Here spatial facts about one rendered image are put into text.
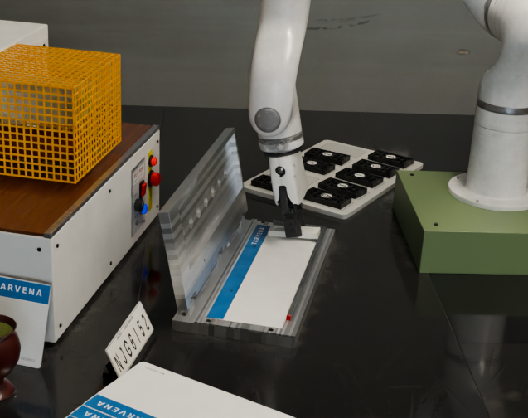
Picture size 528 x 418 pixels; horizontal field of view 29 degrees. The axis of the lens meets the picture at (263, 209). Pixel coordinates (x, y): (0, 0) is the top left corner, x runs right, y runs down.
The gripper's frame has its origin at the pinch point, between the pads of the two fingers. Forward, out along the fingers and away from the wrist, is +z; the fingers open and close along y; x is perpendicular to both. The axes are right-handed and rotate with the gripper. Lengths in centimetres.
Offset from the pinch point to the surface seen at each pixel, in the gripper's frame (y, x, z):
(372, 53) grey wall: 209, 10, 16
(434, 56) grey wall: 215, -12, 22
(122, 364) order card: -55, 16, -1
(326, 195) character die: 22.9, -2.4, 3.3
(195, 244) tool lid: -26.1, 11.5, -7.9
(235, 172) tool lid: 4.6, 11.3, -9.9
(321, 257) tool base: -8.3, -6.1, 3.9
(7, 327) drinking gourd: -61, 30, -12
